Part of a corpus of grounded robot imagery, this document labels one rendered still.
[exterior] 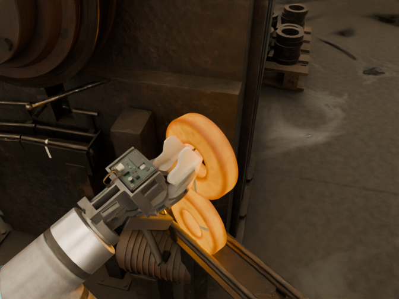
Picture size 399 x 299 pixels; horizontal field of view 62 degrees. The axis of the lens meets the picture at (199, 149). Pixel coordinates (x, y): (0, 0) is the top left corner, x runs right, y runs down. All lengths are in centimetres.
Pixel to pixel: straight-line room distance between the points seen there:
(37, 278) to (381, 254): 142
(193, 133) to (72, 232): 22
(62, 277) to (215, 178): 26
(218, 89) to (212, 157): 29
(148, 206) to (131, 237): 42
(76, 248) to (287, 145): 164
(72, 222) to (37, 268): 7
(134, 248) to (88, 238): 43
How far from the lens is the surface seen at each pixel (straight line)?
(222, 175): 51
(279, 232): 158
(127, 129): 79
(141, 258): 90
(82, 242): 48
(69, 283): 50
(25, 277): 50
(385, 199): 188
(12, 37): 67
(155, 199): 51
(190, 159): 52
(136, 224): 54
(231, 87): 78
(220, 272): 69
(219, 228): 65
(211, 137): 50
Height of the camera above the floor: 129
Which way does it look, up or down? 43 degrees down
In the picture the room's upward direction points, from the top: straight up
